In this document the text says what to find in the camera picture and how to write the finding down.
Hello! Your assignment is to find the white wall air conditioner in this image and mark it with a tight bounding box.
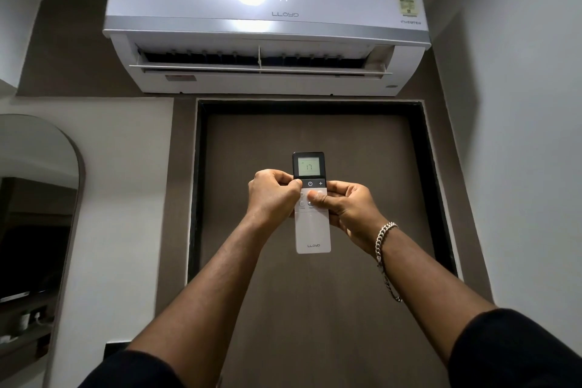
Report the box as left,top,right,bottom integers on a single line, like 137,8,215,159
102,0,432,97

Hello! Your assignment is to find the silver chain bracelet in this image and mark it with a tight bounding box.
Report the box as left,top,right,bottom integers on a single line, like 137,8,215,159
375,222,403,303

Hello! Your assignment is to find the person's right forearm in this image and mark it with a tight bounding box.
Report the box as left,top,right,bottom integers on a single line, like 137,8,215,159
374,224,498,368

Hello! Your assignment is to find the arched wall mirror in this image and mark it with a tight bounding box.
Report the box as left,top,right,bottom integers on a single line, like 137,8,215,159
0,114,86,388

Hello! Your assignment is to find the person's left hand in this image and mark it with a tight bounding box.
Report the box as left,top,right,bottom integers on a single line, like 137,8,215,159
246,169,303,230

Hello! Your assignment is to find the brown wooden door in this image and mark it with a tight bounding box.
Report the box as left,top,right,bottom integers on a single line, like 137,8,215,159
200,114,451,388

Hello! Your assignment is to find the person's left forearm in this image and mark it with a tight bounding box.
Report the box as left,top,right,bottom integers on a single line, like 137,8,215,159
125,212,273,381

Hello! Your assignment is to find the person's right hand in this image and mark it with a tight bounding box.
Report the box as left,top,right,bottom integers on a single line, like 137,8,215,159
307,180,390,253

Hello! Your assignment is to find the white air conditioner remote control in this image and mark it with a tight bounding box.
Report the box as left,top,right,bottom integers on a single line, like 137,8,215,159
292,151,332,255

